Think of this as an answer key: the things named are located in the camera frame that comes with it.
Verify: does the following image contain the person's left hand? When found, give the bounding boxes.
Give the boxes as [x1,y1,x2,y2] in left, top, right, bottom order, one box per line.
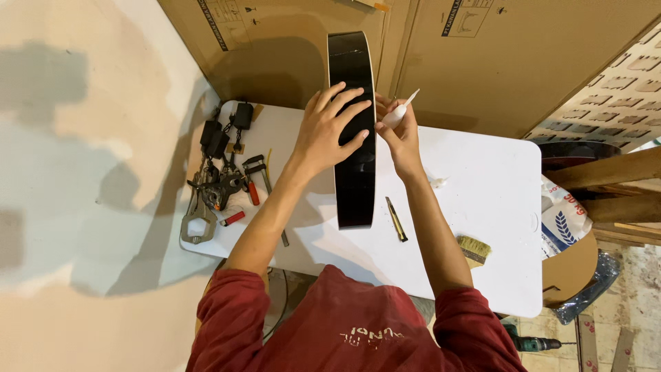
[294,82,373,179]

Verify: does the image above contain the person's right hand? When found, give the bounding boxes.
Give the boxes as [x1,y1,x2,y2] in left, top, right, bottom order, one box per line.
[374,93,426,182]

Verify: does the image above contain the white glue bottle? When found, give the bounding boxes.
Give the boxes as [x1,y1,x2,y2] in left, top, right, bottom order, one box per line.
[381,88,420,130]

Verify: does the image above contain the glossy black guitar body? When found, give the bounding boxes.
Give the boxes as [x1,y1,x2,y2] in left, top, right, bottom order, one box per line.
[327,31,377,230]

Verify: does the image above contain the yellow black utility knife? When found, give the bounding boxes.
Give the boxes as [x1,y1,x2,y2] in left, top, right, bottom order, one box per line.
[385,196,409,243]

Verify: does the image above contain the large brown cardboard carton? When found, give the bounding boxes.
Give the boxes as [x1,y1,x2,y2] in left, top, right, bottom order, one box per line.
[156,0,394,112]
[376,0,661,140]

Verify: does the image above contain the wooden bristle brush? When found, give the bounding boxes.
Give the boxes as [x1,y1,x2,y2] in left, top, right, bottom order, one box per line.
[457,235,492,270]

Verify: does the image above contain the pile of metal clamps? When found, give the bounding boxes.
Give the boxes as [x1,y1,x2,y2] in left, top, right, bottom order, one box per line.
[187,153,250,211]

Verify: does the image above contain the person's red shirt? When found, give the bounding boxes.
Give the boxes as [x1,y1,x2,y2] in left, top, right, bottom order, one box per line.
[185,264,528,372]

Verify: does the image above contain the white sack blue print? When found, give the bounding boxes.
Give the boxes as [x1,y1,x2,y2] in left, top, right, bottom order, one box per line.
[539,175,594,260]

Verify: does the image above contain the steel locking c-clamp pliers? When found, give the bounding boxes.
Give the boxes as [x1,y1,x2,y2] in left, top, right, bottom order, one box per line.
[180,170,219,245]

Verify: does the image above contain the round cardboard cutout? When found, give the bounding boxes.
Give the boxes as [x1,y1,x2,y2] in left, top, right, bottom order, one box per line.
[542,229,599,309]

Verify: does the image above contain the cut-out wooden panel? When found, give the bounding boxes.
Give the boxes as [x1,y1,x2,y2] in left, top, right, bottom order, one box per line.
[523,20,661,154]

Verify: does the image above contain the wooden rack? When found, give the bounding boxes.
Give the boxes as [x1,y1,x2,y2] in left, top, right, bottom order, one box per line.
[542,147,661,248]

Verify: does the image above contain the clear plastic wrap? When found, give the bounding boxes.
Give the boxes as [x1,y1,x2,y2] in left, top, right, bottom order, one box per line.
[550,250,621,326]

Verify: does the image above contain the red handled bar clamp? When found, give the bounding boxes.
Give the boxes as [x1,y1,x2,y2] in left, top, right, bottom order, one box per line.
[241,154,290,248]

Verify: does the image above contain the black cable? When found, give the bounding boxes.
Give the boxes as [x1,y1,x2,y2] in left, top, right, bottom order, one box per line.
[262,268,290,343]

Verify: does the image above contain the green cordless drill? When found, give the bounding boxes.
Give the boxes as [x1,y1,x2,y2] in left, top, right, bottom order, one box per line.
[502,323,577,353]

